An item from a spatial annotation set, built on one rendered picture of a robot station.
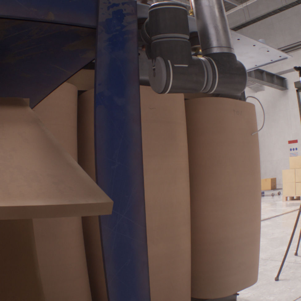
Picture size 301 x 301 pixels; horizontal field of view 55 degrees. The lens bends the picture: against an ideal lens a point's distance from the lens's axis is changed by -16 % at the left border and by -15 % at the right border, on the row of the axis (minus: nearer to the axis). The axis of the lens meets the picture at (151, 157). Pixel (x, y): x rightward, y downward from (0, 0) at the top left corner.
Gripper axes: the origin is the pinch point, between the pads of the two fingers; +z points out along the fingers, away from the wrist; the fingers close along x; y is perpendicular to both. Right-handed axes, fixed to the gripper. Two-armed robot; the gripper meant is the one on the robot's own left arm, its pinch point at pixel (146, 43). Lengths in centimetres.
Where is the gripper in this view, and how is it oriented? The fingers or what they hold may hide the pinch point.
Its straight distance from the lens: 122.4
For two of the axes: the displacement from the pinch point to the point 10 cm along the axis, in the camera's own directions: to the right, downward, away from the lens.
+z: -2.0, -1.4, 9.7
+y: -0.1, -9.9, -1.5
